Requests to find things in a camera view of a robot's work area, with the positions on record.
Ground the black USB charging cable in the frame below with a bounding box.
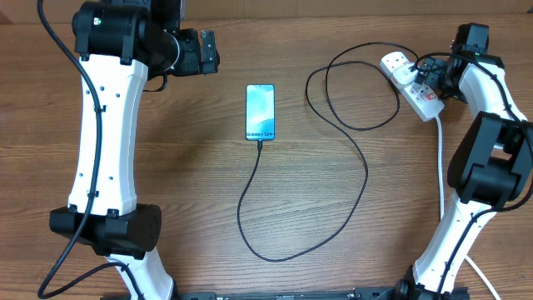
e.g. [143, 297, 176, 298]
[236, 41, 420, 263]

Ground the blue Samsung Galaxy smartphone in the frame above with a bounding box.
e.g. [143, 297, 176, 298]
[245, 84, 276, 141]

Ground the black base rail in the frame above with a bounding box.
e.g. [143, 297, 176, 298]
[175, 287, 393, 300]

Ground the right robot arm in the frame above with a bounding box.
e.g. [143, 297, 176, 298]
[388, 22, 532, 299]

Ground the white power strip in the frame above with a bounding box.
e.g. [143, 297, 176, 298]
[380, 52, 444, 122]

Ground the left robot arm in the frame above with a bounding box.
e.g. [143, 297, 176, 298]
[49, 0, 220, 299]

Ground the white USB charger plug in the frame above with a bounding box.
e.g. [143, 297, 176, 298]
[392, 62, 418, 88]

